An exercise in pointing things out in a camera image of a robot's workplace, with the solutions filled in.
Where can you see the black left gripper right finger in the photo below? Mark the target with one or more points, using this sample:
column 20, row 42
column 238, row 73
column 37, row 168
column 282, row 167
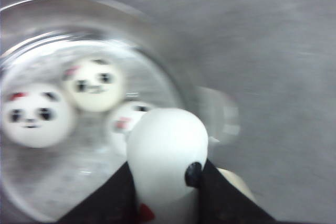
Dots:
column 221, row 202

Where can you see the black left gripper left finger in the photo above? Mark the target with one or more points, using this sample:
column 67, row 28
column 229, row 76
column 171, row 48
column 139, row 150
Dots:
column 113, row 202

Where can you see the panda bun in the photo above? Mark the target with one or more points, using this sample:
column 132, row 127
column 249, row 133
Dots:
column 166, row 153
column 121, row 121
column 95, row 84
column 37, row 115

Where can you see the stainless steel steamer pot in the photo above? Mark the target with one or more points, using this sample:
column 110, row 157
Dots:
column 40, row 39

